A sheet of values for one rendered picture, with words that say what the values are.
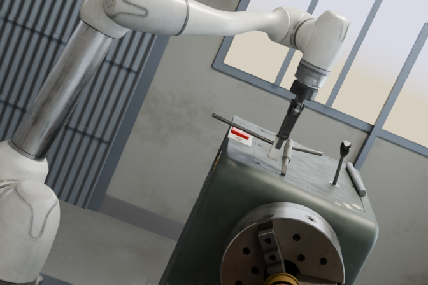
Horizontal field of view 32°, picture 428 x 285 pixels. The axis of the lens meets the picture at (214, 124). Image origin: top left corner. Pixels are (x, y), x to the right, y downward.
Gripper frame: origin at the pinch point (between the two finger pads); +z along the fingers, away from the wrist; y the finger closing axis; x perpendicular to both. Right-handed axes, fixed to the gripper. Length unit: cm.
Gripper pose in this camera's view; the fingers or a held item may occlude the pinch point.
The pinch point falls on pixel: (277, 147)
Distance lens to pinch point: 214.9
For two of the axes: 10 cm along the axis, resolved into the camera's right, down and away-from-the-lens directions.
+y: -0.9, 2.2, -9.7
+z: -3.9, 8.9, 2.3
